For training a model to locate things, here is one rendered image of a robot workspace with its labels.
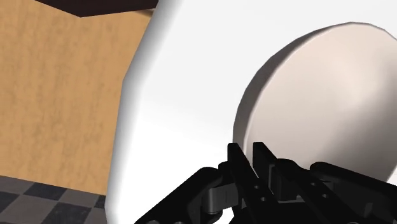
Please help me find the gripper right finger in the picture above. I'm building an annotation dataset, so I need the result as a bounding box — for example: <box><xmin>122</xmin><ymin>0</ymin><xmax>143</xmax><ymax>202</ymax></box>
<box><xmin>252</xmin><ymin>141</ymin><xmax>397</xmax><ymax>224</ymax></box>

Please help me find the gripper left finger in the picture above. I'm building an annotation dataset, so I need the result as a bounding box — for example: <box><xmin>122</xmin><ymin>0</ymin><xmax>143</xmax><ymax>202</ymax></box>
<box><xmin>134</xmin><ymin>143</ymin><xmax>280</xmax><ymax>224</ymax></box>

